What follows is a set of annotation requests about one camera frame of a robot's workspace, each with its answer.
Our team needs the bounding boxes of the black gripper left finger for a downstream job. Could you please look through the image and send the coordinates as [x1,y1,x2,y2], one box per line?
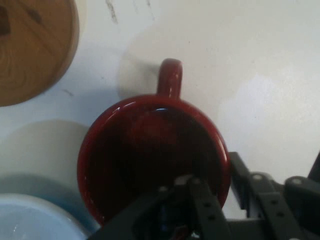
[87,174,234,240]

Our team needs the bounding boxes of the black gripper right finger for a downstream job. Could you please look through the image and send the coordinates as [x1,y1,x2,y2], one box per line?
[228,151,320,240]

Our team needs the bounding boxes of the red ceramic mug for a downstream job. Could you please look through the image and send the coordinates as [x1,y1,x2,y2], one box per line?
[77,57,232,226]

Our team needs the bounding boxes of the white and blue bowl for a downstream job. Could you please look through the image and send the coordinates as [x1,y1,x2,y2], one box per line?
[0,174,101,240]

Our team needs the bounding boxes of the brown wooden mug tree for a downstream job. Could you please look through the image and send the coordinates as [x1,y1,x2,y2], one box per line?
[0,0,81,108]

